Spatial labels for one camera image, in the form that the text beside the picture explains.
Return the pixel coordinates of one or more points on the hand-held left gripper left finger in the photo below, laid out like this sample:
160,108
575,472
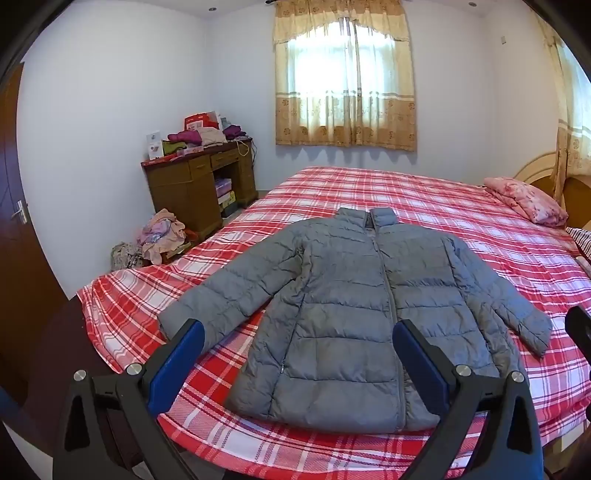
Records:
178,364

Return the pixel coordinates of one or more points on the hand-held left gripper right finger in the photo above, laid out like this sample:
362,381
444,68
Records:
422,364

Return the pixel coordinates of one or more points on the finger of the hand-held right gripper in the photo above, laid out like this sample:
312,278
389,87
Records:
579,332

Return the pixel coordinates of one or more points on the grey puffer jacket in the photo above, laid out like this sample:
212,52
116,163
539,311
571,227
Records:
332,323

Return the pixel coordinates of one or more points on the pile of pink clothes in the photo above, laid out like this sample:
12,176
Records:
159,233

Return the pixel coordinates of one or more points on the striped cloth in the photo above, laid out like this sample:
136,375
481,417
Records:
582,240

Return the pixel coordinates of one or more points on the patterned grey cloth bundle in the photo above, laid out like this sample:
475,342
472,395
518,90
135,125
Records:
125,256

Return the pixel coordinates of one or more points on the pink floral pillow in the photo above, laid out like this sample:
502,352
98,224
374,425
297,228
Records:
531,201

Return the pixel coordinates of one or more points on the bed with red plaid sheet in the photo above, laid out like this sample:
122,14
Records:
461,221

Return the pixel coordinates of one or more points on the wooden headboard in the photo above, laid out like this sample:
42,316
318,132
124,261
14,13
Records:
538,166

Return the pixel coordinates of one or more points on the stack of boxes under desk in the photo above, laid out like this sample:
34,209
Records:
226,196

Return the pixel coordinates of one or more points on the brown wooden door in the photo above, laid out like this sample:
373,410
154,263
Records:
32,258

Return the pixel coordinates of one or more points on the brown wooden desk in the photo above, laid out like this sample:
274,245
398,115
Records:
184,184

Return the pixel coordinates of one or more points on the beige side curtain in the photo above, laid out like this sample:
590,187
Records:
572,152

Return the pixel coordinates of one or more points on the green folded clothing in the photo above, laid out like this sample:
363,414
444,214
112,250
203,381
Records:
173,147

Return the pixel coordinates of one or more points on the magenta folded clothing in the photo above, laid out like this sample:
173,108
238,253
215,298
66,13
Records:
184,136

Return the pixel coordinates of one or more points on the pale pink folded clothing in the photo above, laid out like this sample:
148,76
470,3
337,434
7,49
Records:
212,136

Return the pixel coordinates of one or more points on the purple folded clothing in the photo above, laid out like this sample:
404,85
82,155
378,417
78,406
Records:
233,130

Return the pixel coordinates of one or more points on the red and white box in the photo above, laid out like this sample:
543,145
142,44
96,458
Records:
201,121

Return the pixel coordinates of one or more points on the beige patterned window curtain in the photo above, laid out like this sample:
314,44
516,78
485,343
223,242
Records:
392,120

